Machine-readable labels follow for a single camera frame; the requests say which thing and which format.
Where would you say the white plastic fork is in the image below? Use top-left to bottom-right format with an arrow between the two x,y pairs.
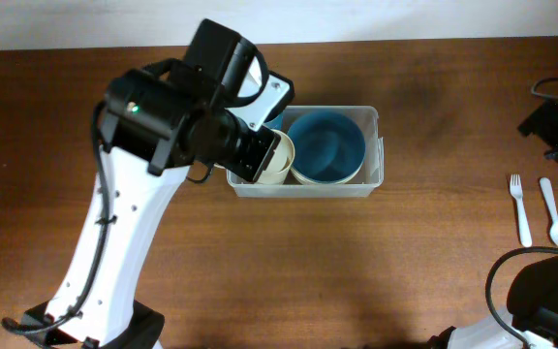
510,174 -> 533,247

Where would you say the cream cup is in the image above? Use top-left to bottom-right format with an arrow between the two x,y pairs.
213,127 -> 288,182

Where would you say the blue bowl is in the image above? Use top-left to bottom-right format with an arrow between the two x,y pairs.
288,111 -> 366,184

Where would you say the cream bowl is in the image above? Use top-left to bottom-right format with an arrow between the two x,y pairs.
291,161 -> 363,184
291,168 -> 357,185

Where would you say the blue cup front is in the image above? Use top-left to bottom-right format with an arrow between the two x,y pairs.
263,112 -> 283,130

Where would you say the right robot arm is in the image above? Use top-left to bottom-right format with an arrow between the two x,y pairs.
426,100 -> 558,349

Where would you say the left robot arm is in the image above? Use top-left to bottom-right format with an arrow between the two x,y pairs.
1,19 -> 295,348

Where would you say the clear plastic container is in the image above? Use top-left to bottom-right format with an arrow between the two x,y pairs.
227,106 -> 384,198

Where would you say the white plastic spoon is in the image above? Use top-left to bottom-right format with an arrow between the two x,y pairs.
539,177 -> 558,247

